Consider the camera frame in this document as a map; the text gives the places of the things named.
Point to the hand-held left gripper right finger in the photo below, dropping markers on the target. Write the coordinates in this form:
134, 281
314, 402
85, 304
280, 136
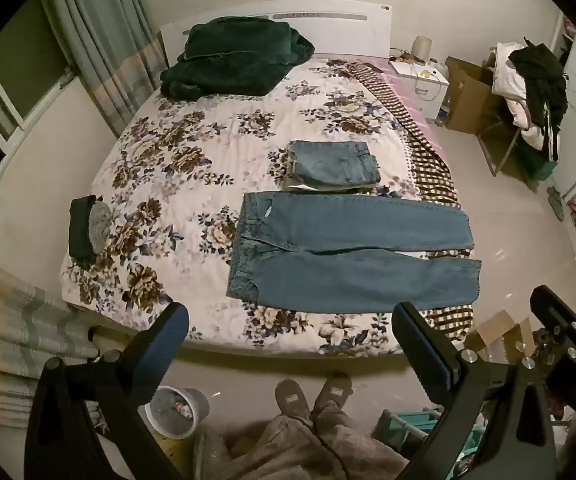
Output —
420, 346

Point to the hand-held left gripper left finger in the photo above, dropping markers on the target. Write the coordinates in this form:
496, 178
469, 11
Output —
168, 331

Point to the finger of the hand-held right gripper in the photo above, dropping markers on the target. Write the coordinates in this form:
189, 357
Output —
555, 310

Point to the blue denim pants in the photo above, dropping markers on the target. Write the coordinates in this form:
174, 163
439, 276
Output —
333, 160
348, 255

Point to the folded pale pants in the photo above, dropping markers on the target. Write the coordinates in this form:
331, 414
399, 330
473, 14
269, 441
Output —
318, 188

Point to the folded blue denim pants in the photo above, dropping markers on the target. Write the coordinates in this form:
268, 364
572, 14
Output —
333, 160

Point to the flat cardboard piece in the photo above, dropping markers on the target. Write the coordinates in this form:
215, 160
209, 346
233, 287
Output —
498, 332

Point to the teal plastic rack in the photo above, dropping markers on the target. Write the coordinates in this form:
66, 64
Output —
408, 425

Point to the round trash bin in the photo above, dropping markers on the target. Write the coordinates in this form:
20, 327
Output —
175, 415

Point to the person's right slipper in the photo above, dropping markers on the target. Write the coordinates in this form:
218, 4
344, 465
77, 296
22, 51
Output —
334, 390

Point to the person's slipper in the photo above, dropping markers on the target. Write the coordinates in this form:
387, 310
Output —
334, 390
292, 400

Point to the grey knitted cloth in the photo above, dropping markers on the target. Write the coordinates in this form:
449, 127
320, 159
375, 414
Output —
100, 225

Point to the black folded cloth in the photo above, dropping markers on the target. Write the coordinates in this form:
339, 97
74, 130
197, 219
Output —
80, 232

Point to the person's left slipper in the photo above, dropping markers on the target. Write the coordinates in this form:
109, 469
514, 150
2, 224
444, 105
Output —
292, 400

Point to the person's legs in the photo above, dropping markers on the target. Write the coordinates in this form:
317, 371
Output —
313, 450

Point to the bed with floral sheet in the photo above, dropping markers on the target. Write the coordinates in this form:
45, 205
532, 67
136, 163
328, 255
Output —
177, 160

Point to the brown white checkered blanket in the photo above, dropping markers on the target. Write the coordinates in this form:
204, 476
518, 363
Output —
430, 170

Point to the folding chair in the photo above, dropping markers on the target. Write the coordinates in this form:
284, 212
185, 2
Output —
498, 135

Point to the black garment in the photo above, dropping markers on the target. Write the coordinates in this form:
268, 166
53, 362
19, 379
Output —
543, 80

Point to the plastic water bottle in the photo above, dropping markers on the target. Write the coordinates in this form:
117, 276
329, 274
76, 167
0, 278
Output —
443, 110

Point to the cardboard box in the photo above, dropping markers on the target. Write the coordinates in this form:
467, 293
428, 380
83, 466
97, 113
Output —
468, 95

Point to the pink sheet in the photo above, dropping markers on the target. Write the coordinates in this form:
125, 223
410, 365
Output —
413, 100

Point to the white nightstand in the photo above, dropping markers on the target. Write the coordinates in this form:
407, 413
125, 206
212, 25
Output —
425, 85

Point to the dark green fleece blanket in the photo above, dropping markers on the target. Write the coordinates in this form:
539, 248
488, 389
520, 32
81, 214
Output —
233, 60

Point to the window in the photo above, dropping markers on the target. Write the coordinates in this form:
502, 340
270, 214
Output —
12, 85

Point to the white cylindrical lamp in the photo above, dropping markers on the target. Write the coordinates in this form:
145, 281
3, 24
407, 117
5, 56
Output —
422, 47

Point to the white headboard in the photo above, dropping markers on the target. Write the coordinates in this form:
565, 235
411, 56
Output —
318, 30

